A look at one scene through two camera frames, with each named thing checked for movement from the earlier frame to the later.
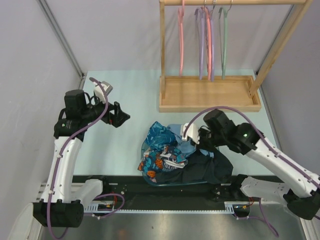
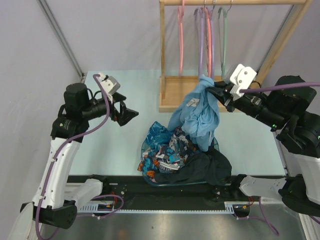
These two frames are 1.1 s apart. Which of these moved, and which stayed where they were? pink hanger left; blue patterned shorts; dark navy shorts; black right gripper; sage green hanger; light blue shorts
Moved: light blue shorts; black right gripper
Stayed: sage green hanger; blue patterned shorts; pink hanger left; dark navy shorts
